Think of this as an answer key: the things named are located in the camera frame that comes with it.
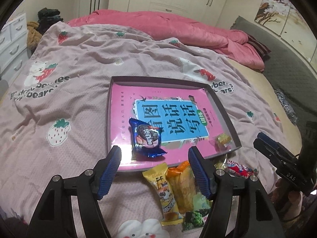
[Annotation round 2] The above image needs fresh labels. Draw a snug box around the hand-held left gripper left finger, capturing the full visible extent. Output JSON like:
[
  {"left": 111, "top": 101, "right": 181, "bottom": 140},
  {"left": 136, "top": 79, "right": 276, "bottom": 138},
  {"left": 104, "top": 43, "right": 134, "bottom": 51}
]
[{"left": 26, "top": 146, "right": 122, "bottom": 238}]

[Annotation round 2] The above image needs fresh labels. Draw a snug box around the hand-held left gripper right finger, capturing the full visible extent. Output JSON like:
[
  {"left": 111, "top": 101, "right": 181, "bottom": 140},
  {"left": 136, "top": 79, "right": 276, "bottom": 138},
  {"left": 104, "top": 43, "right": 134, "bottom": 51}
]
[{"left": 188, "top": 146, "right": 288, "bottom": 238}]

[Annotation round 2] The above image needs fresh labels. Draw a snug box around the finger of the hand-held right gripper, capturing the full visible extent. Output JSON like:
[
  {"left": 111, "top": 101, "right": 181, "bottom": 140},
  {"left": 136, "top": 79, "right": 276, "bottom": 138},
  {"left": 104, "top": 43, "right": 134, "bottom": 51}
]
[
  {"left": 257, "top": 132, "right": 298, "bottom": 159},
  {"left": 253, "top": 139, "right": 295, "bottom": 177}
]

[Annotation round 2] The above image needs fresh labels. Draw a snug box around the orange yellow snack bag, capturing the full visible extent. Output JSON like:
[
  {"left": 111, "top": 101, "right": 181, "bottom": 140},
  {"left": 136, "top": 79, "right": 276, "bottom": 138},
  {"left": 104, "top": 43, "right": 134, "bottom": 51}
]
[{"left": 166, "top": 161, "right": 213, "bottom": 215}]

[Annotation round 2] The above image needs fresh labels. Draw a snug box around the yellow cartoon snack packet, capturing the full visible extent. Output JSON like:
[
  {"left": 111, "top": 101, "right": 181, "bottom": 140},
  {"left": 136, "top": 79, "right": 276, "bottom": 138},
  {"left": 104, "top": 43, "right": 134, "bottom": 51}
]
[{"left": 142, "top": 162, "right": 184, "bottom": 226}]

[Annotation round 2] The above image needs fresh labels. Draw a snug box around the shallow grey cardboard tray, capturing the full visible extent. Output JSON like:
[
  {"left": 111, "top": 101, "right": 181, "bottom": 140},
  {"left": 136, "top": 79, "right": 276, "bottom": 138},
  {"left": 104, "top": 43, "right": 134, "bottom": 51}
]
[{"left": 105, "top": 76, "right": 242, "bottom": 171}]

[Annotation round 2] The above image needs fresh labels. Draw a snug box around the person's right hand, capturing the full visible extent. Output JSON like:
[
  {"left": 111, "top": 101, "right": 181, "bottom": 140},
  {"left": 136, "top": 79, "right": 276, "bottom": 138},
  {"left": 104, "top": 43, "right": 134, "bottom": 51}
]
[{"left": 275, "top": 178, "right": 304, "bottom": 219}]

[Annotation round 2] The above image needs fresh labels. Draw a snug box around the red candy packet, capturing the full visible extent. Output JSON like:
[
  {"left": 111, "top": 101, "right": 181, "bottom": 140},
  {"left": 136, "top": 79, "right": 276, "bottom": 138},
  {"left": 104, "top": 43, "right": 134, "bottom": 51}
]
[{"left": 224, "top": 160, "right": 258, "bottom": 179}]

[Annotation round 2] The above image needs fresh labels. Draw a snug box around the clear wrapped pastry packet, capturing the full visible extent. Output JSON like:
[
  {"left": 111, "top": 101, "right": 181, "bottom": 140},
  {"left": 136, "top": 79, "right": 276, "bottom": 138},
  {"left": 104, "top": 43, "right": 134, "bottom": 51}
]
[{"left": 209, "top": 133, "right": 233, "bottom": 152}]

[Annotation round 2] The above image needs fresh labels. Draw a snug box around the dark patterned cloth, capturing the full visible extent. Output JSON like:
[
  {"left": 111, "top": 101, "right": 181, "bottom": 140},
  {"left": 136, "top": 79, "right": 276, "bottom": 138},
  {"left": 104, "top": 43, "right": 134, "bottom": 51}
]
[{"left": 274, "top": 88, "right": 298, "bottom": 126}]

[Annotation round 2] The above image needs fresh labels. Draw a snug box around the beige bed sheet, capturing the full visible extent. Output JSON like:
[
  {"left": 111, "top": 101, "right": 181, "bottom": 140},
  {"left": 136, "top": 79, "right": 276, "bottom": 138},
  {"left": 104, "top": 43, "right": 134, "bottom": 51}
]
[{"left": 226, "top": 58, "right": 306, "bottom": 194}]

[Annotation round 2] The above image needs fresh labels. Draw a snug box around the green snack packet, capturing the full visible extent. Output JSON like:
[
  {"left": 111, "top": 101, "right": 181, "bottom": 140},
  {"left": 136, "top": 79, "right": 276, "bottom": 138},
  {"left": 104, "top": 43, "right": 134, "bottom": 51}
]
[{"left": 182, "top": 193, "right": 214, "bottom": 231}]

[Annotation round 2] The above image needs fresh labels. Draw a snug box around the blue cookie packet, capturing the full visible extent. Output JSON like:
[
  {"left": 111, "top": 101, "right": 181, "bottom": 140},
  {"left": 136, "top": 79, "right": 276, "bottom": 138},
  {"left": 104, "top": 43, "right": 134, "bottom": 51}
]
[{"left": 128, "top": 118, "right": 167, "bottom": 158}]

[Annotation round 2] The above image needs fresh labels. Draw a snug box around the pink picture book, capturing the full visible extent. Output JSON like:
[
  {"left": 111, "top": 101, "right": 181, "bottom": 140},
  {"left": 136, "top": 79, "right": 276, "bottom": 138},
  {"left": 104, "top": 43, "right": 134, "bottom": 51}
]
[{"left": 109, "top": 84, "right": 234, "bottom": 165}]

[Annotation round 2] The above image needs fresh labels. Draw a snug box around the grey quilted bed cover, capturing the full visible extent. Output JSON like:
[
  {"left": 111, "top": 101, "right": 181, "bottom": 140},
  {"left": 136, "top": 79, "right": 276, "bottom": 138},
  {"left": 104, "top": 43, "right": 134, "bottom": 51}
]
[{"left": 230, "top": 15, "right": 317, "bottom": 134}]

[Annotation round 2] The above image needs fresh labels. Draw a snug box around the strawberry bear printed blanket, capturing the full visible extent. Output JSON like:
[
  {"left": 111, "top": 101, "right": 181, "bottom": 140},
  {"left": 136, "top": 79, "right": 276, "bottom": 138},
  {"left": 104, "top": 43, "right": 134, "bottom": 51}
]
[{"left": 0, "top": 21, "right": 304, "bottom": 238}]

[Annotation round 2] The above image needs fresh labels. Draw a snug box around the dark striped pillow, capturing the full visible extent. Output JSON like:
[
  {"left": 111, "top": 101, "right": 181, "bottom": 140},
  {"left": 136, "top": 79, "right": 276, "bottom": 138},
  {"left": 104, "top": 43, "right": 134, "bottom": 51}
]
[{"left": 248, "top": 34, "right": 271, "bottom": 57}]

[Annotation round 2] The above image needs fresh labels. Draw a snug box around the pink quilt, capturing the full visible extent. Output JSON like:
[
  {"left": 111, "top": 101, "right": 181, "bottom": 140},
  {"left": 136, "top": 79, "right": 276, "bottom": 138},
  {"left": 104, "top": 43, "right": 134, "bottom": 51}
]
[{"left": 67, "top": 9, "right": 265, "bottom": 71}]

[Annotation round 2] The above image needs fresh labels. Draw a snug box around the brown plush toy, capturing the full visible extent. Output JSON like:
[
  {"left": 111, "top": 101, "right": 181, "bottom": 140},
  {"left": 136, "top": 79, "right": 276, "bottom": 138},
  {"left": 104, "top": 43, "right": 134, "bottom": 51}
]
[{"left": 26, "top": 21, "right": 42, "bottom": 52}]

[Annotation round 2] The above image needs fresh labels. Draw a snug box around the white drawer cabinet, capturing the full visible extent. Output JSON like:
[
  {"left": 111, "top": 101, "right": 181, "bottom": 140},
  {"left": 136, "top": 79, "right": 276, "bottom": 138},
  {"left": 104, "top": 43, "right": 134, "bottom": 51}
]
[{"left": 0, "top": 13, "right": 29, "bottom": 80}]

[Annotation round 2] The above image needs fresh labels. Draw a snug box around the dark clothes pile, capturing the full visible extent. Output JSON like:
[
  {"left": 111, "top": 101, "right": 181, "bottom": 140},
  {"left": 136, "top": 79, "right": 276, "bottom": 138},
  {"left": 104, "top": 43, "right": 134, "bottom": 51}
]
[{"left": 37, "top": 7, "right": 65, "bottom": 34}]

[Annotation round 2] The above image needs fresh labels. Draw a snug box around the floral tree wall painting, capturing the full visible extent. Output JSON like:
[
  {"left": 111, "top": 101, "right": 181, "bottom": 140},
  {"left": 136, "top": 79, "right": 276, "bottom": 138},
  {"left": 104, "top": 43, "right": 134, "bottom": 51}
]
[{"left": 254, "top": 0, "right": 317, "bottom": 62}]

